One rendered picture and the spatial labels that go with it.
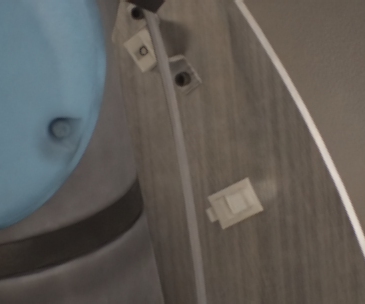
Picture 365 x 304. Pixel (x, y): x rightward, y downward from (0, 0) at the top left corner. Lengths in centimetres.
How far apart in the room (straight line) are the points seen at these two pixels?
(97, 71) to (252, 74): 34
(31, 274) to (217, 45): 34
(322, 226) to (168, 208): 7
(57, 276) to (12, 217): 3
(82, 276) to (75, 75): 7
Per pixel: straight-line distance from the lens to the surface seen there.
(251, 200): 101
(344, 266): 100
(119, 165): 70
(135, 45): 100
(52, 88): 65
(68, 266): 68
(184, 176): 99
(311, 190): 100
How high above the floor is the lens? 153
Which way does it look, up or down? 10 degrees down
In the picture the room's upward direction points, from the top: 6 degrees counter-clockwise
